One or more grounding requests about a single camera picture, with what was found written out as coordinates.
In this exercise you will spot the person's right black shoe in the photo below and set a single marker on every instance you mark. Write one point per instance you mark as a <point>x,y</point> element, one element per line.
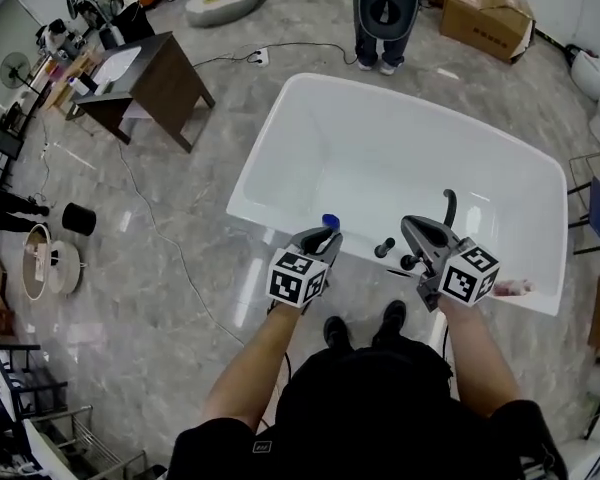
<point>390,320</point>

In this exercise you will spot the large open cardboard box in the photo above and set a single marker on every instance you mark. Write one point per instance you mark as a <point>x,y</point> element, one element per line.
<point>485,23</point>

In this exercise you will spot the round beige disc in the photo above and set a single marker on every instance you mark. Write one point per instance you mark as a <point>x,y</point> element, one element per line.
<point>34,263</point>

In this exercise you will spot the grey beanbag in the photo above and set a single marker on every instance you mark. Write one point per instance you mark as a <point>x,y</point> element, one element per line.
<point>225,0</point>

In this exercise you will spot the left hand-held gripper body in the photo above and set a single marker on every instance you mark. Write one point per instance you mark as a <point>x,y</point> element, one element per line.
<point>295,280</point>

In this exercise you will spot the person's black shoe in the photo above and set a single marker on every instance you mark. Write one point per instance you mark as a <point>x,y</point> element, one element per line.
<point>390,320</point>
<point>337,333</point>

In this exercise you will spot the white power strip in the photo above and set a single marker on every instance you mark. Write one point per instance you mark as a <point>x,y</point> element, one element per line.
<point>259,57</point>

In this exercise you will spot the person's right forearm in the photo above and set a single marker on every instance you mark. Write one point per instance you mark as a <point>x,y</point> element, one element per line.
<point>480,358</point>

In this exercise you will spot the round white basin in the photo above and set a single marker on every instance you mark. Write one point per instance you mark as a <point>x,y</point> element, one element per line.
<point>65,268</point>

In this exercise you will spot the person's black clothing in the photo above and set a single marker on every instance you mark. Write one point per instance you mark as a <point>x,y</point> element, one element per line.
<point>370,418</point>

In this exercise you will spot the black metal rack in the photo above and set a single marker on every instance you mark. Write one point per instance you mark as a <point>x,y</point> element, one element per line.
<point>25,383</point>

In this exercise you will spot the white bathtub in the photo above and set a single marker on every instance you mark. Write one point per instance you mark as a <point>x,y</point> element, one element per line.
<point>405,143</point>

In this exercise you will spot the white sink basin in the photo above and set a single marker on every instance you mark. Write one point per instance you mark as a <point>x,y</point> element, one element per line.
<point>117,63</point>

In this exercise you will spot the black curved faucet spout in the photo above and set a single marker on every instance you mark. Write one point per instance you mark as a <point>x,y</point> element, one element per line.
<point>451,208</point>

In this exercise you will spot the white egg-shaped toilet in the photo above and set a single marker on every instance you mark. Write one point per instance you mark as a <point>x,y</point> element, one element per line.
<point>595,75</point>

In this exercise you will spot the black standing fan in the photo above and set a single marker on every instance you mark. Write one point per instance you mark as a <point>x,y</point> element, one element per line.
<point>17,70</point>

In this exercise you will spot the person's left forearm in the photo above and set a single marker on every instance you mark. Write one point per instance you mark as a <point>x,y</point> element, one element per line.
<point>250,368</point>

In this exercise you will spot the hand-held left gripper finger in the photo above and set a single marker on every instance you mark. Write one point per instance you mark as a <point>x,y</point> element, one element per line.
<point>330,248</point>
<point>307,238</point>

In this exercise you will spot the white smart toilet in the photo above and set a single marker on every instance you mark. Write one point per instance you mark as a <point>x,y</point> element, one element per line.
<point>597,463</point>

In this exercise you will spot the dark wooden vanity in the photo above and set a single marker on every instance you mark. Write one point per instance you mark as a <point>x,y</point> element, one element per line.
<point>165,78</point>

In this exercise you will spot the person's left black shoe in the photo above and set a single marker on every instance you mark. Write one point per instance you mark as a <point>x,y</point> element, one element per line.
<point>337,333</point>

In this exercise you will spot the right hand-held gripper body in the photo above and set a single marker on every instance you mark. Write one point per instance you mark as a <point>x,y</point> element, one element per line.
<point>470,273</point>

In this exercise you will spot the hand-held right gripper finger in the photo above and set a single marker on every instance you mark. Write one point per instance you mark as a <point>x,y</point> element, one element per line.
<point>419,248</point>
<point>437,235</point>

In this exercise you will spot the pink bottle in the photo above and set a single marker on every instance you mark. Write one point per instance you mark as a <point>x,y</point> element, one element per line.
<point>515,288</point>

